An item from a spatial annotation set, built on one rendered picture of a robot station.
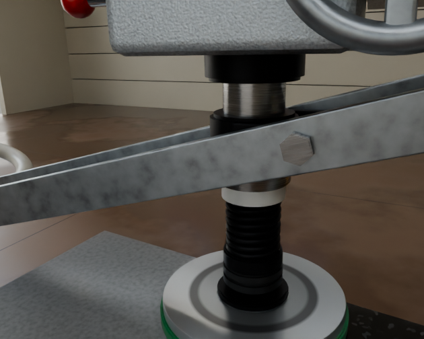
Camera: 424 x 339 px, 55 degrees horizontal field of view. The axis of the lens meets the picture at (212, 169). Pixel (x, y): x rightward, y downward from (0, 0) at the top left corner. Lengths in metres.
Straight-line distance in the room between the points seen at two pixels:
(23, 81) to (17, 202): 7.94
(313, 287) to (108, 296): 0.26
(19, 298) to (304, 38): 0.47
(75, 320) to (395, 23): 0.45
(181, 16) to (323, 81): 6.21
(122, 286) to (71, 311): 0.07
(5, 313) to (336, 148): 0.43
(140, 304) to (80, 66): 8.54
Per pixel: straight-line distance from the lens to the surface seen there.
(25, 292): 0.62
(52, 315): 0.56
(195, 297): 0.50
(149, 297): 0.56
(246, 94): 0.40
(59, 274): 0.64
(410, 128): 0.36
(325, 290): 0.52
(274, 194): 0.43
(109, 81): 8.51
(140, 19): 0.35
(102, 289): 0.59
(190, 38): 0.33
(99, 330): 0.52
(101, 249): 0.69
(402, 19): 0.25
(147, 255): 0.65
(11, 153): 0.92
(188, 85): 7.43
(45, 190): 0.51
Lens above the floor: 1.13
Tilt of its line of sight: 17 degrees down
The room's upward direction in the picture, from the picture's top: 1 degrees counter-clockwise
